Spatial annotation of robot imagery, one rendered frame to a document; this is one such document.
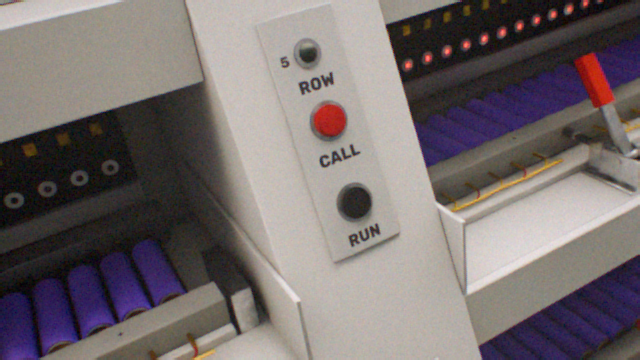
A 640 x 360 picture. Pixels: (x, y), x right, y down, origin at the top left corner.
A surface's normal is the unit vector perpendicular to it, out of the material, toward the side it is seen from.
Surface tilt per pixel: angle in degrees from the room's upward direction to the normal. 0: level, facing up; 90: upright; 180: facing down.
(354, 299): 90
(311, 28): 90
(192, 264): 21
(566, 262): 111
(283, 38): 90
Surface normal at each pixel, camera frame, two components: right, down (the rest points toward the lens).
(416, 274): 0.40, 0.05
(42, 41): 0.48, 0.38
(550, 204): -0.14, -0.85
